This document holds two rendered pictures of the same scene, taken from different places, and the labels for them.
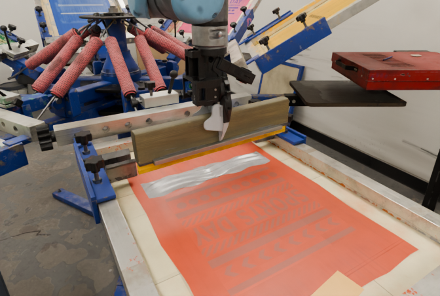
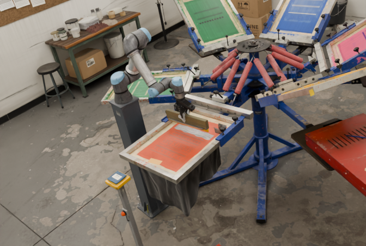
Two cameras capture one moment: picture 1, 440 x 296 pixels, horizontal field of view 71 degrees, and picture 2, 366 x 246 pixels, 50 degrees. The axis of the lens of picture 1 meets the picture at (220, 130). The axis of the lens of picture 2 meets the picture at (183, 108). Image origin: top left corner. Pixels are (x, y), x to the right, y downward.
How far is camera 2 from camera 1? 278 cm
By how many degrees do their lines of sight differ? 68
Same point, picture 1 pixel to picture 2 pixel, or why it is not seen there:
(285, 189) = (191, 147)
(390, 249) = (173, 167)
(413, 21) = not seen: outside the picture
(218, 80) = (178, 106)
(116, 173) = not seen: hidden behind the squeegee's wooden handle
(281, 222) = (175, 150)
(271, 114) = (199, 123)
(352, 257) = (168, 162)
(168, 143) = (172, 116)
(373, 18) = not seen: outside the picture
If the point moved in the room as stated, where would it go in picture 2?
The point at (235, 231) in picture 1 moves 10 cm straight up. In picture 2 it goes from (168, 144) to (165, 134)
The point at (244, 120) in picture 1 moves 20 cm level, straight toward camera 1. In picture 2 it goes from (191, 120) to (165, 127)
